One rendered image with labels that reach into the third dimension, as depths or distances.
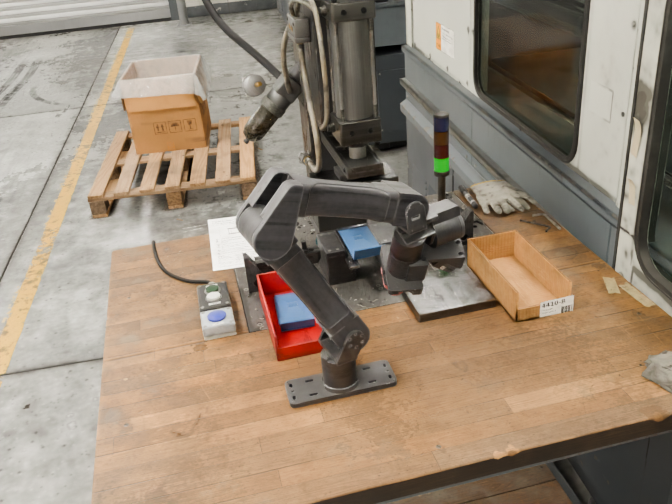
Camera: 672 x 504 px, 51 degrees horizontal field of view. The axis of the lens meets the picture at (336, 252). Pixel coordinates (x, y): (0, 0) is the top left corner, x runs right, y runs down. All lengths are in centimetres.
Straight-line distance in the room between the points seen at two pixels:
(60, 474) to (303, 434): 156
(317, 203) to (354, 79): 43
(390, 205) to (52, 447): 193
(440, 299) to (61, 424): 177
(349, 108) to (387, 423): 64
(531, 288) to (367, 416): 52
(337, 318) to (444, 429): 26
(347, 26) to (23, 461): 196
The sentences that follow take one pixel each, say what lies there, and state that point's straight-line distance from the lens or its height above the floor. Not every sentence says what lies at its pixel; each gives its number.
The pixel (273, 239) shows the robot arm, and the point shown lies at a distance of 107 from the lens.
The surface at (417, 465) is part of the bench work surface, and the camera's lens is 118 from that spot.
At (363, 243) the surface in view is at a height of 99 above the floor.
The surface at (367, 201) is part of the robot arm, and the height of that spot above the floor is 127.
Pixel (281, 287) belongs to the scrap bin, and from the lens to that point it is 161.
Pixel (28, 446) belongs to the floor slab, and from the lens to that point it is 286.
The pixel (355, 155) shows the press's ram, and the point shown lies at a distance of 154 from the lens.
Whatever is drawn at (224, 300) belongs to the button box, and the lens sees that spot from 157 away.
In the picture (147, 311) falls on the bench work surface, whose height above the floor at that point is 90.
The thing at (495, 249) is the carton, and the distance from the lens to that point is 169.
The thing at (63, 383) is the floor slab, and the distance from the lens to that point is 310.
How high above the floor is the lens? 174
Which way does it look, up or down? 29 degrees down
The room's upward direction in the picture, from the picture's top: 5 degrees counter-clockwise
